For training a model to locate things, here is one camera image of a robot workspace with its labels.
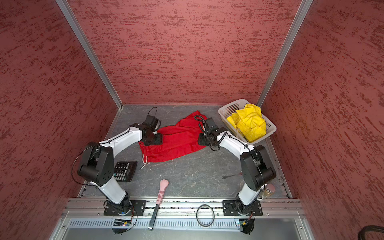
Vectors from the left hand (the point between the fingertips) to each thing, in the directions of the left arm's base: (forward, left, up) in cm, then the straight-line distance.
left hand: (157, 144), depth 92 cm
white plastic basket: (+28, -46, +2) cm, 54 cm away
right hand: (-1, -27, +2) cm, 27 cm away
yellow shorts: (+14, -59, +6) cm, 61 cm away
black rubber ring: (-38, -25, -4) cm, 46 cm away
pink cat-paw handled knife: (-23, -7, -4) cm, 24 cm away
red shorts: (+7, -12, -7) cm, 15 cm away
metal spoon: (-18, -41, -5) cm, 46 cm away
